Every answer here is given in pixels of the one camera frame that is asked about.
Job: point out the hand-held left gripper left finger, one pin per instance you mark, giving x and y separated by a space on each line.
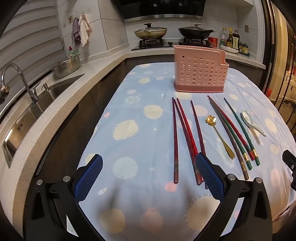
90 176

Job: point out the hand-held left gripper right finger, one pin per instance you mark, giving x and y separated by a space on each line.
208 171

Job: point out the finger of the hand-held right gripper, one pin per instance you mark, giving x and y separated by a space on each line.
289 160

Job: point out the brown chopstick gold band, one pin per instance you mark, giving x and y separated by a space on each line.
227 139

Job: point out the green chopstick gold band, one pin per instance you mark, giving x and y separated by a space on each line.
239 127
240 150

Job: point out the dark purple chopstick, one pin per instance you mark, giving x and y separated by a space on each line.
198 127

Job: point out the dark red chopstick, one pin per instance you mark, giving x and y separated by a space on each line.
175 139

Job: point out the gold flower spoon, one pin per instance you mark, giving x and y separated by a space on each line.
209 120

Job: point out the red chopstick gold band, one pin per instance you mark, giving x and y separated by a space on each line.
222 115

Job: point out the white ceramic soup spoon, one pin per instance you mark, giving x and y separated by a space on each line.
246 115

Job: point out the pink perforated utensil holder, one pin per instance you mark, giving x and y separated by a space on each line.
198 69

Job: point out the blue planet print tablecloth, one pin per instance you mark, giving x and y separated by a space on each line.
138 139

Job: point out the small red object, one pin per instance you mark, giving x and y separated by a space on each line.
269 92

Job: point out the stainless steel sink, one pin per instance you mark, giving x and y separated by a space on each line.
46 92

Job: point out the sink soap dispenser pump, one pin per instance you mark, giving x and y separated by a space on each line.
45 86

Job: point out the glass sliding door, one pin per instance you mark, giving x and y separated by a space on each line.
282 58

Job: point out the chrome kitchen faucet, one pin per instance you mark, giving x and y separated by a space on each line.
27 88

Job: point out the metal basin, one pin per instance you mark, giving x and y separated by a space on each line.
67 67

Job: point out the small seasoning jars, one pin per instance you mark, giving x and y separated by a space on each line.
244 48

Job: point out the white plate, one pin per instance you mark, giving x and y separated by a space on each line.
231 50

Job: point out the green dish soap bottle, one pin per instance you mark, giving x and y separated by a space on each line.
72 53

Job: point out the red instant noodle cup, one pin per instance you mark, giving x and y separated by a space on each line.
214 42

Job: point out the dark soy sauce bottle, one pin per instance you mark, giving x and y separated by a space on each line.
235 40

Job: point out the brown sauce bottle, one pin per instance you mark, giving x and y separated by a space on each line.
229 39

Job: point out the clear oil bottle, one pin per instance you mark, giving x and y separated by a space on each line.
223 38

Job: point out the black gas stove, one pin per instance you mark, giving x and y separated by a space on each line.
152 46

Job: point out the black wok with lid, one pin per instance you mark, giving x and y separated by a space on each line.
194 32

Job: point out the purple hanging cloth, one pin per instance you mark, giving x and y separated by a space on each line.
75 32

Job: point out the white hanging cloth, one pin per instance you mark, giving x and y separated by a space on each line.
84 30

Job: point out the beige wok with lid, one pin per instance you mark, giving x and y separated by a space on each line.
150 33

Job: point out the white window blinds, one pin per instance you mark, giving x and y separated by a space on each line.
27 34

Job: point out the black range hood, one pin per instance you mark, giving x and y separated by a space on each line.
161 9

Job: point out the wall socket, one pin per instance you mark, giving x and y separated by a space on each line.
247 28

